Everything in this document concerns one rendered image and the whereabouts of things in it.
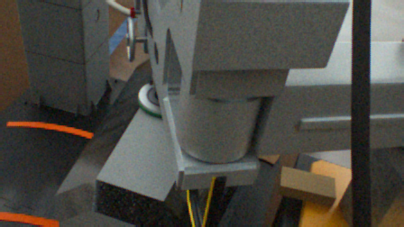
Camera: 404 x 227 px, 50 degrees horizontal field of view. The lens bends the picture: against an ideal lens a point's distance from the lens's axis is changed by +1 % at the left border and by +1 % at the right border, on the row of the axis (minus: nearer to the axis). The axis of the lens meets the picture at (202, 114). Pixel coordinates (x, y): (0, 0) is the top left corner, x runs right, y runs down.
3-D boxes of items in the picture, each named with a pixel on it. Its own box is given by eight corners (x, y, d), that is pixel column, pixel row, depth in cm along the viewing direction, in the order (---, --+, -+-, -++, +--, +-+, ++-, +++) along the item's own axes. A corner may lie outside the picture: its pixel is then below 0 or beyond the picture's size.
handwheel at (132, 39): (157, 70, 148) (160, 31, 138) (127, 70, 146) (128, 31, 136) (151, 47, 159) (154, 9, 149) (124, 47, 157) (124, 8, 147)
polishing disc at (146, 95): (199, 100, 184) (200, 98, 183) (163, 122, 170) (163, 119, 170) (165, 77, 193) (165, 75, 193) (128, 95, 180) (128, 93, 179)
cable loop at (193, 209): (209, 255, 122) (228, 181, 102) (197, 257, 121) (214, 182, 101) (194, 191, 139) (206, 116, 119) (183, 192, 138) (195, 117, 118)
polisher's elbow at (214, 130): (239, 111, 117) (253, 49, 105) (261, 163, 103) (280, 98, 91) (169, 113, 113) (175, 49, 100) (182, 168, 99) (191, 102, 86)
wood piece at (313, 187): (331, 186, 164) (334, 177, 161) (332, 207, 157) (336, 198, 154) (278, 174, 166) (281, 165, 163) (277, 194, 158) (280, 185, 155)
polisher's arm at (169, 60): (248, 213, 115) (297, 57, 84) (162, 222, 110) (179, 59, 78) (195, 58, 169) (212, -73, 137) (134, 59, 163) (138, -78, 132)
